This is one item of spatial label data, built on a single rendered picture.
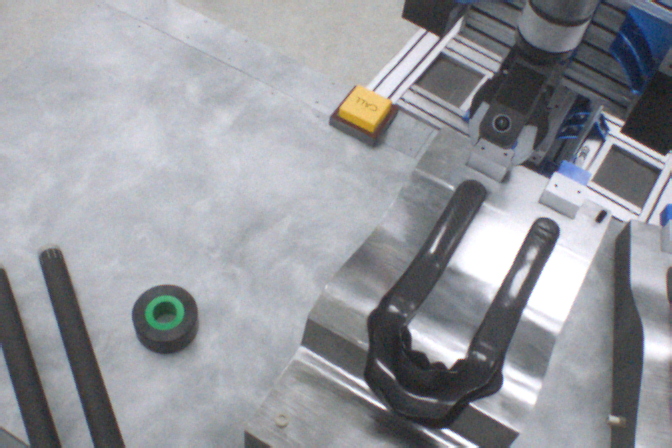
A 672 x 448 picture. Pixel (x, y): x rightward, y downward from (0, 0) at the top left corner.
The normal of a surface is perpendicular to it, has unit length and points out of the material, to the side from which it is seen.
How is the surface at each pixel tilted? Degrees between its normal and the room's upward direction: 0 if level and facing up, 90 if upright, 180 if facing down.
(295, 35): 0
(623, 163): 0
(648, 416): 14
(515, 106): 29
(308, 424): 0
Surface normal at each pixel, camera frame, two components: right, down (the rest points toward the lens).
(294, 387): 0.11, -0.55
